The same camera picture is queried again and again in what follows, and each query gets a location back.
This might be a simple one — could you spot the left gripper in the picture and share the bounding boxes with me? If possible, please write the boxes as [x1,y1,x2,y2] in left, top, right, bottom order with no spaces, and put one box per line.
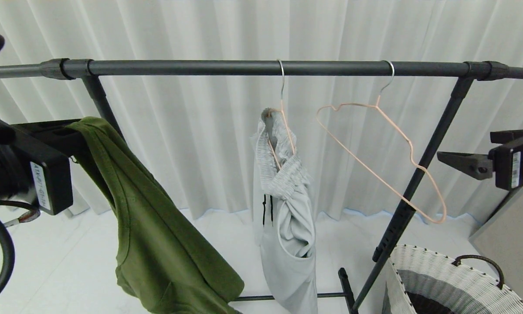
[0,126,75,216]

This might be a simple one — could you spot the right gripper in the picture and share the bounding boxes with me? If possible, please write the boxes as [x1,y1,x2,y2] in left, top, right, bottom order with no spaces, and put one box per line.
[437,129,523,191]

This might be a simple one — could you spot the pink clothes hanger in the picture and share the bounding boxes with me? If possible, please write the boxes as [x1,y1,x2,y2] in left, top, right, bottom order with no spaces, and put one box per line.
[316,60,447,224]
[266,60,297,171]

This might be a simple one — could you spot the green garment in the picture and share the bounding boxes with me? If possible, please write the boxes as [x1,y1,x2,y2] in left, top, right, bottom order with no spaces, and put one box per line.
[65,117,245,314]

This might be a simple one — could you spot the pale grey shorts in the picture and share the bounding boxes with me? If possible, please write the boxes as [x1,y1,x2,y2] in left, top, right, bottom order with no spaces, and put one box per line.
[251,108,319,314]

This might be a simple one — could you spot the white laundry basket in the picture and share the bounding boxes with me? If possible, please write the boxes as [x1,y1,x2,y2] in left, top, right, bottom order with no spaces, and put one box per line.
[381,244,523,314]

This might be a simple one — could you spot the black clothes rack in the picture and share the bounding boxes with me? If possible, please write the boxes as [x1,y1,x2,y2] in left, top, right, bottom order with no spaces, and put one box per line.
[0,59,523,314]

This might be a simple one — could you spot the white curtain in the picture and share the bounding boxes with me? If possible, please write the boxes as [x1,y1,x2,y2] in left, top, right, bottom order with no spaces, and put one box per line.
[0,0,523,225]

